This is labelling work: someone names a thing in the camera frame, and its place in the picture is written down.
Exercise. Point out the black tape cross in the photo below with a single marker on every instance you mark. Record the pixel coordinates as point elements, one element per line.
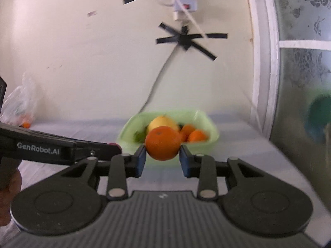
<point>187,40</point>

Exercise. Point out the green round object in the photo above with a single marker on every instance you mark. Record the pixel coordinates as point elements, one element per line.
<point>319,115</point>

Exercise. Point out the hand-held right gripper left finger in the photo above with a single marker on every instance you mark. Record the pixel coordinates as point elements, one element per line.
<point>141,160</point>

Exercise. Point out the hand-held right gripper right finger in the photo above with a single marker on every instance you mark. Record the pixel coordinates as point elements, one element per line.
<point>184,162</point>

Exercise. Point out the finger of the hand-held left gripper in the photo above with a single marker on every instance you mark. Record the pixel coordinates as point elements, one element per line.
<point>98,151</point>

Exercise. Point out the light green plastic basin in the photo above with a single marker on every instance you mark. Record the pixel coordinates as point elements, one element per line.
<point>204,124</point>

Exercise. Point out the white framed patterned window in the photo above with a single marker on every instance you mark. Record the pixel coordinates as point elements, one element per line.
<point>292,44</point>

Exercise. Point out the clear plastic bag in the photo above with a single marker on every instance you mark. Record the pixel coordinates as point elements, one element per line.
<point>19,103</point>

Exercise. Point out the orange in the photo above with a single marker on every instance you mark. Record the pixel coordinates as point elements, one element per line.
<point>163,143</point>
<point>197,136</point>
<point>187,130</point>

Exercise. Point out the person's left hand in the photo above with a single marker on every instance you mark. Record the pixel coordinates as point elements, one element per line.
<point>10,199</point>

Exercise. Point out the yellow lemon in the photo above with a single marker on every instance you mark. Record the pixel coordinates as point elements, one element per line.
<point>161,122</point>

